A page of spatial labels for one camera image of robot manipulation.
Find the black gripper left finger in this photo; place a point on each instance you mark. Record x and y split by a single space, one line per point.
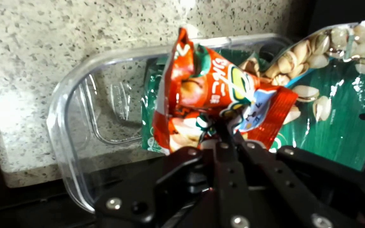
230 181

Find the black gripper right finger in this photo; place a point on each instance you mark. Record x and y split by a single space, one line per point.
311 211

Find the red snack sachet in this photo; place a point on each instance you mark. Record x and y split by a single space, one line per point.
201 89

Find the green pistachio sachet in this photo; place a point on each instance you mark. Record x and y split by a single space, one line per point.
328 72

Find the clear plastic bowl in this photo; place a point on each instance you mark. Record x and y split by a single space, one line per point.
101 116

